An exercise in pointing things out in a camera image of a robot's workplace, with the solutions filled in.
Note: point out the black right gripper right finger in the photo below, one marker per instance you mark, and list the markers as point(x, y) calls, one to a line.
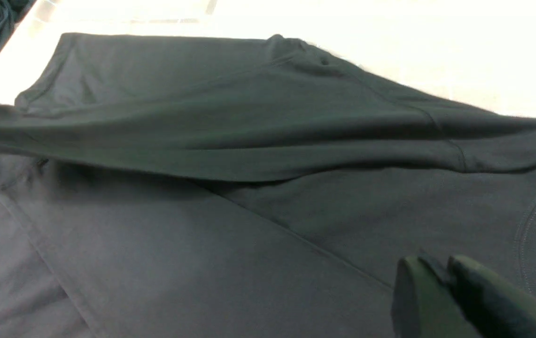
point(495, 307)

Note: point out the gray long-sleeved shirt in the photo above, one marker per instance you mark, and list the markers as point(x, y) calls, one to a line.
point(97, 252)

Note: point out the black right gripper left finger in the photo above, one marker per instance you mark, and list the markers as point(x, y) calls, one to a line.
point(423, 305)

